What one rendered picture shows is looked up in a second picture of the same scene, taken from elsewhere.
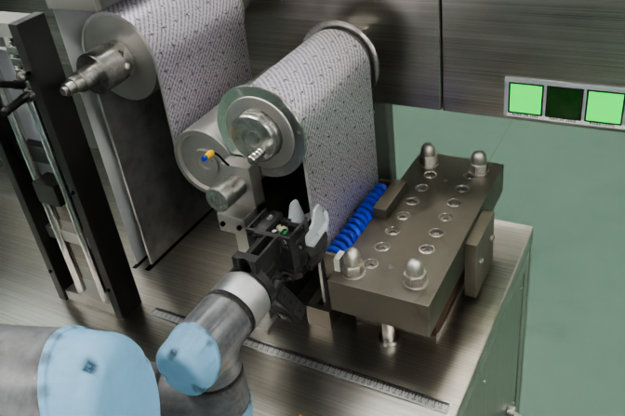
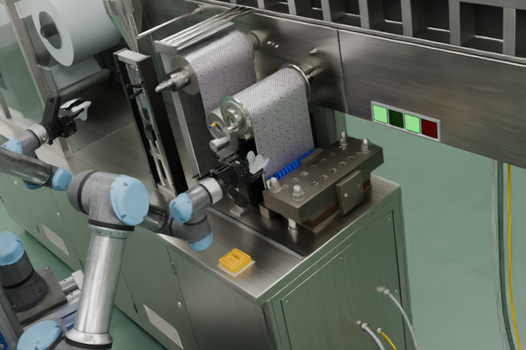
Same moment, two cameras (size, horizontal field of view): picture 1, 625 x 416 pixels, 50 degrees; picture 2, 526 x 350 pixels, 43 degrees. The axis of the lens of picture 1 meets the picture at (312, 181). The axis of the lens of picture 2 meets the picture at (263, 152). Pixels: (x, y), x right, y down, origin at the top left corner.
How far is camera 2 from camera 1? 1.18 m
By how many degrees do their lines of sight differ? 18
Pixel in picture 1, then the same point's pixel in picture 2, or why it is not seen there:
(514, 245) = (383, 193)
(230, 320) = (199, 195)
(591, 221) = not seen: outside the picture
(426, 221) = (322, 171)
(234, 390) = (200, 225)
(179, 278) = not seen: hidden behind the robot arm
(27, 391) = (108, 188)
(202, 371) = (183, 211)
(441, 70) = (346, 93)
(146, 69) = (195, 82)
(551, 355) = (488, 291)
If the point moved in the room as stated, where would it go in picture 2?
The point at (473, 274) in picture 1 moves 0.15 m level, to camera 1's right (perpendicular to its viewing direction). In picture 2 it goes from (340, 200) to (389, 201)
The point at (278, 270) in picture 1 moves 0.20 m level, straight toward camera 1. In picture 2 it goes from (232, 181) to (217, 221)
